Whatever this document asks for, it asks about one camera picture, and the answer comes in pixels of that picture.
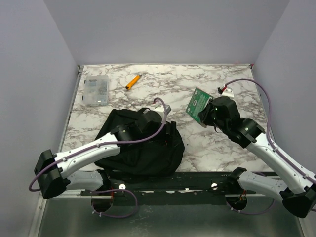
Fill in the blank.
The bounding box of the black student backpack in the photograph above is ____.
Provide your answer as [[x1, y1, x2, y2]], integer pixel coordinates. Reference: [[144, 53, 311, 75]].
[[95, 108, 185, 177]]

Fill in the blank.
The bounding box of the dark green book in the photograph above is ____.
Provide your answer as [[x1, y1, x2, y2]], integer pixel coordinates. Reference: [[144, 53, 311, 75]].
[[186, 87, 214, 124]]

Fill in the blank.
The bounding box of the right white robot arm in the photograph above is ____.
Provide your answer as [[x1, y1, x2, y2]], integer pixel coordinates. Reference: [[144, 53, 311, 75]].
[[198, 96, 316, 218]]

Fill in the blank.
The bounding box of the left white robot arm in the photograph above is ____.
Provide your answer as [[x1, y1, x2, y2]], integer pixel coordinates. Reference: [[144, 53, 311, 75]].
[[34, 107, 171, 199]]

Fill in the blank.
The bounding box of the orange utility knife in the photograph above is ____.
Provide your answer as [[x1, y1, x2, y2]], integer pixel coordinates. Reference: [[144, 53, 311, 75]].
[[125, 75, 142, 90]]

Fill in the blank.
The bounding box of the clear plastic organizer box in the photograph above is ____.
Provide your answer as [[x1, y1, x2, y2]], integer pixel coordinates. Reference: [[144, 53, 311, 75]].
[[82, 75, 109, 106]]

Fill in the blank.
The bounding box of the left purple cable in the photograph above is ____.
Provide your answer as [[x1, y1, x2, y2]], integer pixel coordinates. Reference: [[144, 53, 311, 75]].
[[28, 97, 167, 219]]

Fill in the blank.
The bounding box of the purple cable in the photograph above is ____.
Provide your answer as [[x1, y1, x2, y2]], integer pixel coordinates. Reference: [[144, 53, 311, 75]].
[[28, 97, 167, 219], [217, 78, 316, 216]]

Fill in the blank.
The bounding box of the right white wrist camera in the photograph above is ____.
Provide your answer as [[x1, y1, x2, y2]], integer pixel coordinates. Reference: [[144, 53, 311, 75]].
[[217, 87, 235, 98]]

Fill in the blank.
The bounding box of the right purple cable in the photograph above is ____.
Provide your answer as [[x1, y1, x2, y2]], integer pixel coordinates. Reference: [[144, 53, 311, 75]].
[[217, 78, 316, 216]]

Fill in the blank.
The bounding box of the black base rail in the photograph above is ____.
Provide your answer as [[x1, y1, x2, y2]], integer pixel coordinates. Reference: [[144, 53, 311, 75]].
[[82, 171, 242, 205]]

